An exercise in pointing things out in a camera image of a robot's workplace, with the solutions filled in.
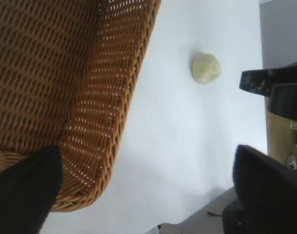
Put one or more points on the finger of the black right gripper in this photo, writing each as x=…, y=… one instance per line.
x=289, y=102
x=258, y=79

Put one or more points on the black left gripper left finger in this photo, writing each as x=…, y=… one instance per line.
x=24, y=195

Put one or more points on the brown woven wicker basket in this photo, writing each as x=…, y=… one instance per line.
x=65, y=73

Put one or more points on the black box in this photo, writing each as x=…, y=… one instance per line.
x=232, y=219

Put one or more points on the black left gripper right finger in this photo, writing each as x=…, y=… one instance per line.
x=272, y=195

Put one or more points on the pale yellow egg yolk pastry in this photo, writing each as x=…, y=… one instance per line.
x=206, y=68

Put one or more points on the white object with black print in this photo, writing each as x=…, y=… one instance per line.
x=294, y=161

